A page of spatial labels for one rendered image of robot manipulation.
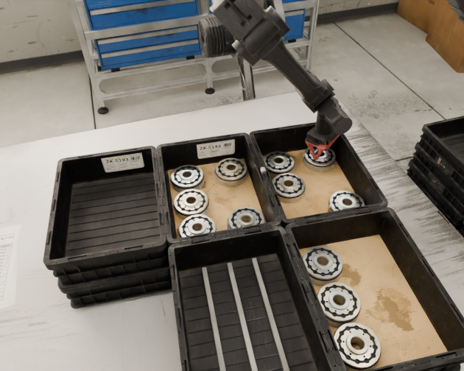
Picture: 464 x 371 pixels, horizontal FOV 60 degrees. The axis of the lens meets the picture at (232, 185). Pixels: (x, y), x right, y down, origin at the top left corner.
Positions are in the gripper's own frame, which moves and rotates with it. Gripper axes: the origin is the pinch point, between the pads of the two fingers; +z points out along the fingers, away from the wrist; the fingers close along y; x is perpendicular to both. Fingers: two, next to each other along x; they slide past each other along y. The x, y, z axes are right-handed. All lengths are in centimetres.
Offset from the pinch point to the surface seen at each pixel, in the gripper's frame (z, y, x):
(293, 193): 1.3, -20.0, -3.5
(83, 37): 26, 30, 195
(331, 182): 4.4, -6.0, -8.6
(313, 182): 4.3, -9.5, -3.9
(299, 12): 33, 160, 116
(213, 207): 4.0, -38.1, 12.7
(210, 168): 3.9, -26.3, 25.5
